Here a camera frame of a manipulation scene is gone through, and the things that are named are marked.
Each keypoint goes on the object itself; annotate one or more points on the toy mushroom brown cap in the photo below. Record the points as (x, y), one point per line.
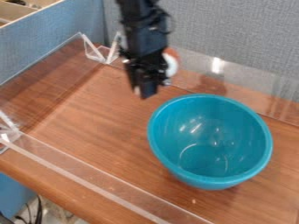
(173, 61)

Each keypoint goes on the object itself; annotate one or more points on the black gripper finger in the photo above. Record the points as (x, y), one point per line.
(133, 70)
(151, 78)

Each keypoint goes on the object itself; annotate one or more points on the blue plastic bowl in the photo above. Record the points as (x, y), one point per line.
(210, 140)

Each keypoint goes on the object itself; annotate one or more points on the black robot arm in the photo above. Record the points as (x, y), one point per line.
(141, 8)

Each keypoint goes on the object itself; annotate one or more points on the wooden shelf unit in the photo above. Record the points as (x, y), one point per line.
(15, 9)

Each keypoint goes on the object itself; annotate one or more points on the clear acrylic front barrier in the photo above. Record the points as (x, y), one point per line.
(135, 199)

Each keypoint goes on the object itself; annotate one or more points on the clear acrylic barrier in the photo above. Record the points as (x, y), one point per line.
(135, 199)
(269, 93)

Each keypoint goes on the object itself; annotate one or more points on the clear acrylic back barrier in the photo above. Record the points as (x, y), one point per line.
(269, 93)

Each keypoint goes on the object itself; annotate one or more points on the clear acrylic corner bracket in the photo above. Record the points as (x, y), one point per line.
(102, 53)

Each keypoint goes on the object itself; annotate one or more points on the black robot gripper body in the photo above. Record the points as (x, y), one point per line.
(145, 43)

